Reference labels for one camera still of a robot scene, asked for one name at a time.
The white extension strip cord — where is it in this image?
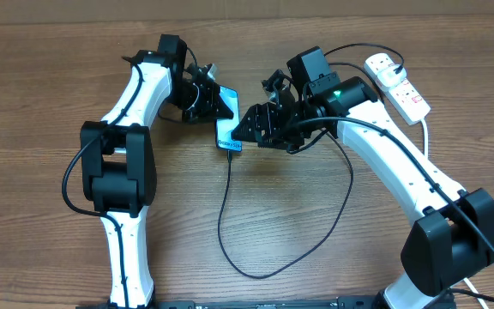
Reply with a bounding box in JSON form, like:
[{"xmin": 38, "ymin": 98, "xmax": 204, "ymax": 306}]
[{"xmin": 419, "ymin": 118, "xmax": 491, "ymax": 309}]

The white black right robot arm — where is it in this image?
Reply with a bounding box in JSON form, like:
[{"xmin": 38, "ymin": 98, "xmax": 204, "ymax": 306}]
[{"xmin": 232, "ymin": 45, "xmax": 494, "ymax": 308}]

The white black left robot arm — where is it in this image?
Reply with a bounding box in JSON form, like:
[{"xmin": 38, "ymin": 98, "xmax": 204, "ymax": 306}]
[{"xmin": 62, "ymin": 34, "xmax": 242, "ymax": 308}]

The white charger plug adapter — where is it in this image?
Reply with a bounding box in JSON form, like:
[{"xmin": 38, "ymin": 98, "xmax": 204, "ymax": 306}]
[{"xmin": 377, "ymin": 65, "xmax": 407, "ymax": 90}]

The blue Samsung Galaxy smartphone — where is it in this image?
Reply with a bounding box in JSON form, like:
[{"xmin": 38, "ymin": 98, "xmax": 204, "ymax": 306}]
[{"xmin": 215, "ymin": 87, "xmax": 242, "ymax": 153}]

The white power extension strip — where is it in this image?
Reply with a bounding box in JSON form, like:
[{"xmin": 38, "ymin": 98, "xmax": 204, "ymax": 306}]
[{"xmin": 364, "ymin": 53, "xmax": 431, "ymax": 125}]

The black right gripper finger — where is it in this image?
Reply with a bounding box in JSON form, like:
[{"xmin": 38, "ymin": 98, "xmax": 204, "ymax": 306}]
[
  {"xmin": 255, "ymin": 135, "xmax": 303, "ymax": 150},
  {"xmin": 232, "ymin": 102, "xmax": 278, "ymax": 142}
]

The black USB charging cable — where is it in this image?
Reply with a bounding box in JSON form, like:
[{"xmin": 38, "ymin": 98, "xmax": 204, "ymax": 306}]
[{"xmin": 216, "ymin": 42, "xmax": 406, "ymax": 281}]

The brown cardboard backdrop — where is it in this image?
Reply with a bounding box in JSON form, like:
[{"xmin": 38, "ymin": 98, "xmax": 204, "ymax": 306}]
[{"xmin": 0, "ymin": 0, "xmax": 494, "ymax": 25}]

